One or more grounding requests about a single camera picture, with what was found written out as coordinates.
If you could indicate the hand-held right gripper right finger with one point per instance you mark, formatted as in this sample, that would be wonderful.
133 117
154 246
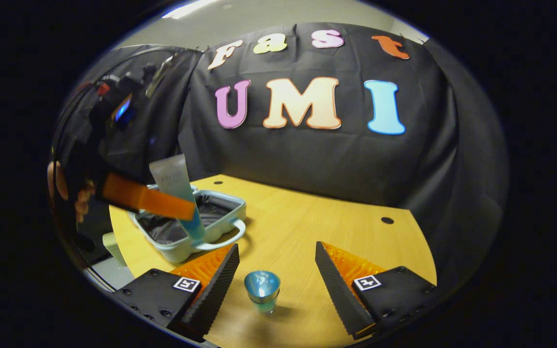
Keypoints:
339 290

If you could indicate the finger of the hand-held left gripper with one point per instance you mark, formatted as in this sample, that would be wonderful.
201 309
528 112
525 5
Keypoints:
148 198

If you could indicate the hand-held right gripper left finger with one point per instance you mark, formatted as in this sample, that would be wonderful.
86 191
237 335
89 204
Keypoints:
211 295

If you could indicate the frosted tube with blue end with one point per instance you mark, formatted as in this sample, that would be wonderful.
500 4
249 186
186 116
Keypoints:
172 179

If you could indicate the small teal bottle blue cap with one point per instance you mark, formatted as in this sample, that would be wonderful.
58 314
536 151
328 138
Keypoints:
261 285

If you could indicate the light blue suitcase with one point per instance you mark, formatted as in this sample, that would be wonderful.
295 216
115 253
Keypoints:
220 217

